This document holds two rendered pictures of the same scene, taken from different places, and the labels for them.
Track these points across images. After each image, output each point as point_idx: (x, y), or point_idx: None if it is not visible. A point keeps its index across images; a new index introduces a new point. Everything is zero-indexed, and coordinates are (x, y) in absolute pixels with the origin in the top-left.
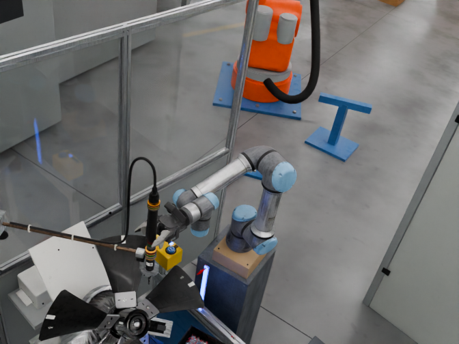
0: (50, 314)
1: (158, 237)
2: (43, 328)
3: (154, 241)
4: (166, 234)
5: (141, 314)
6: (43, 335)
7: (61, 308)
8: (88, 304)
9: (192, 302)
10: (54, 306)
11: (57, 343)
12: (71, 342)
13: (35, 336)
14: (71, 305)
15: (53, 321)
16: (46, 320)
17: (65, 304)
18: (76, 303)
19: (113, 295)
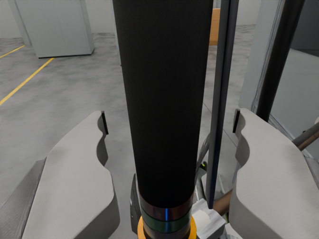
0: (206, 137)
1: (91, 133)
2: (202, 143)
3: (95, 111)
4: (50, 189)
5: None
6: (200, 151)
7: (206, 142)
8: (195, 172)
9: None
10: (210, 133)
11: (204, 191)
12: (195, 200)
13: (226, 182)
14: (203, 151)
15: (202, 148)
16: (205, 139)
17: (206, 142)
18: (202, 155)
19: None
